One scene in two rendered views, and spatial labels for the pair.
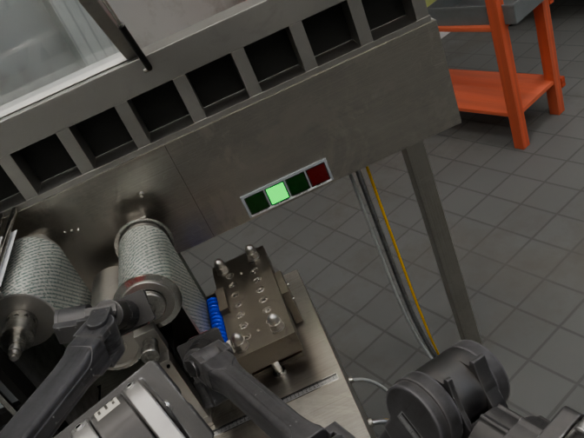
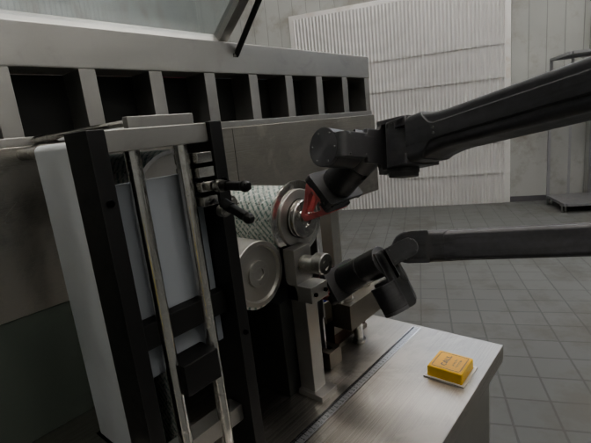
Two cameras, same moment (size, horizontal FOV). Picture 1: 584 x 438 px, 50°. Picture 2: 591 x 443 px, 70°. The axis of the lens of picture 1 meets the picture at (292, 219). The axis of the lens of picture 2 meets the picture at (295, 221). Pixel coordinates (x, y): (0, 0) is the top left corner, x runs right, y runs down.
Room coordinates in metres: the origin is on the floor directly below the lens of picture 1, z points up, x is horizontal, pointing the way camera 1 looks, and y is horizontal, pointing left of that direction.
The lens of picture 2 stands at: (0.62, 0.96, 1.42)
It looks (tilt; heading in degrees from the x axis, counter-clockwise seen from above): 13 degrees down; 312
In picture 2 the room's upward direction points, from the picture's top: 6 degrees counter-clockwise
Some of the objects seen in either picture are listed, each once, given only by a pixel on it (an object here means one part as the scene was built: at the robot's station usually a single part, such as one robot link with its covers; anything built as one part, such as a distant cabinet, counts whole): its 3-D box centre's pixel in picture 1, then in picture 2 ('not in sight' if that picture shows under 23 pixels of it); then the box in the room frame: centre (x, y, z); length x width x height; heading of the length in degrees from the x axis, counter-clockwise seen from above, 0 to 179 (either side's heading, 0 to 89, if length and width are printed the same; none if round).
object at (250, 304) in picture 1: (253, 304); (302, 290); (1.33, 0.18, 1.00); 0.40 x 0.16 x 0.06; 1
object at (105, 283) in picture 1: (116, 315); (214, 265); (1.28, 0.48, 1.18); 0.26 x 0.12 x 0.12; 1
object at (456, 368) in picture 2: not in sight; (450, 366); (0.93, 0.20, 0.91); 0.07 x 0.07 x 0.02; 1
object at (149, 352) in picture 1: (149, 354); (321, 263); (1.08, 0.40, 1.18); 0.04 x 0.02 x 0.04; 91
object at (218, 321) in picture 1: (217, 322); not in sight; (1.28, 0.28, 1.03); 0.21 x 0.04 x 0.03; 1
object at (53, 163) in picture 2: not in sight; (101, 306); (1.31, 0.70, 1.17); 0.34 x 0.05 x 0.54; 1
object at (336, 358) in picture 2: not in sight; (288, 341); (1.29, 0.30, 0.92); 0.28 x 0.04 x 0.04; 1
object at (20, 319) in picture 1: (19, 330); not in sight; (1.14, 0.61, 1.34); 0.06 x 0.06 x 0.06; 1
